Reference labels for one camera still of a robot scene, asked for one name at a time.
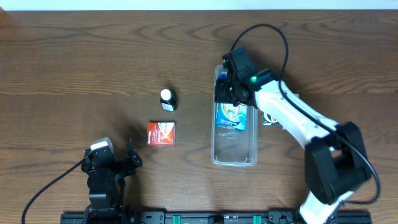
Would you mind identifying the blue cardboard box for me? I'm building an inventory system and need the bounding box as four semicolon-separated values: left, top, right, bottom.
214;70;249;132

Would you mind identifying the red medicine box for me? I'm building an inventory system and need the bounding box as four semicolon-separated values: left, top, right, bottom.
147;122;176;146

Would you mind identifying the green round-logo box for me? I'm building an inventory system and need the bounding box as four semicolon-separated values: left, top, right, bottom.
262;112;280;126

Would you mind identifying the dark bottle white cap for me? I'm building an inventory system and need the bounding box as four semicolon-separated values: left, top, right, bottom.
160;88;177;111

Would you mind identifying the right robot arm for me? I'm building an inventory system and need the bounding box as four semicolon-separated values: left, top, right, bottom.
211;65;376;223

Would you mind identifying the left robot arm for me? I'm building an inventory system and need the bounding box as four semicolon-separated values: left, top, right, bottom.
81;138;142;223

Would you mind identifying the clear plastic container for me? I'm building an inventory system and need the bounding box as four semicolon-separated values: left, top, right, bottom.
210;64;259;167

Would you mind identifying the left black cable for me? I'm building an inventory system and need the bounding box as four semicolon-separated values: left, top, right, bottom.
21;158;86;224

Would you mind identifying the black cable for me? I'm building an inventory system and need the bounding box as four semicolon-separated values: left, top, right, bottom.
21;158;86;224
229;23;382;205

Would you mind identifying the right black cable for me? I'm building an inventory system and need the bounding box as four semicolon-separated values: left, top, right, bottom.
229;23;382;205

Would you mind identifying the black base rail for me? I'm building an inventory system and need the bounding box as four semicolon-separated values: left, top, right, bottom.
60;210;373;224

